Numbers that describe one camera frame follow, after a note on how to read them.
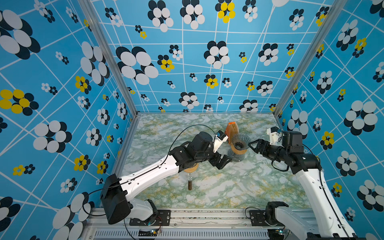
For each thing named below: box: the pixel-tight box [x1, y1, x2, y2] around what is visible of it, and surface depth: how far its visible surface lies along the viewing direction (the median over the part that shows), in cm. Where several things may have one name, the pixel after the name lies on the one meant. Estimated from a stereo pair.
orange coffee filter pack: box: [225, 121, 240, 145], surface depth 101 cm
